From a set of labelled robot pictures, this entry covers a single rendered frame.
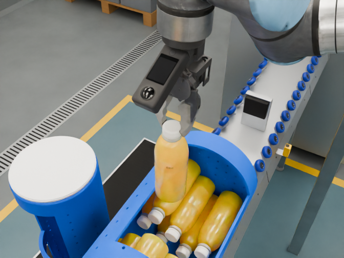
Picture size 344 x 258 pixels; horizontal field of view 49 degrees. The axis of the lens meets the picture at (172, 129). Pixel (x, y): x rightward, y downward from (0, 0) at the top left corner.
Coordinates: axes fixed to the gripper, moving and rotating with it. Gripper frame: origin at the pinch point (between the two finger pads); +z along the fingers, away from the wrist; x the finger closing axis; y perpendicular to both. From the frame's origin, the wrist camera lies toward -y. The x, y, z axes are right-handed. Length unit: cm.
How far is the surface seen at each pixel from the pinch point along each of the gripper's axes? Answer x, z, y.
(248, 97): 4, 36, 65
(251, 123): 1, 48, 67
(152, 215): 4.5, 33.1, 0.6
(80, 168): 38, 43, 9
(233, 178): -7.6, 35.7, 25.7
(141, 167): 65, 129, 84
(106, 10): 228, 138, 259
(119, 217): 8.5, 26.8, -7.8
